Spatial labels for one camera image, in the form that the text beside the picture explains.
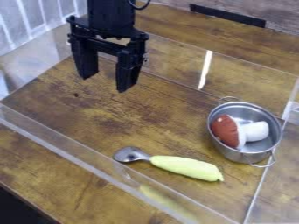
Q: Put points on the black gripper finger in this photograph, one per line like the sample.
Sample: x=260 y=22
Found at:
x=128 y=65
x=85 y=57

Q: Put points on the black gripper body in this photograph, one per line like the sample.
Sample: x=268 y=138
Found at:
x=109 y=20

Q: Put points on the red and white toy mushroom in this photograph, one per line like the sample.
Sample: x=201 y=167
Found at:
x=233 y=133

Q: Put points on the silver metal pot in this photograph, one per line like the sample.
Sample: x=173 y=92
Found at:
x=256 y=154

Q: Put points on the black strip on table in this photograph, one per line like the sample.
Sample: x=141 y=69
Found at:
x=247 y=20

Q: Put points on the clear acrylic barrier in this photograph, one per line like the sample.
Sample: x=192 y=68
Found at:
x=183 y=208

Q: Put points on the spoon with yellow-green handle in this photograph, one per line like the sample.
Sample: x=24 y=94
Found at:
x=180 y=165

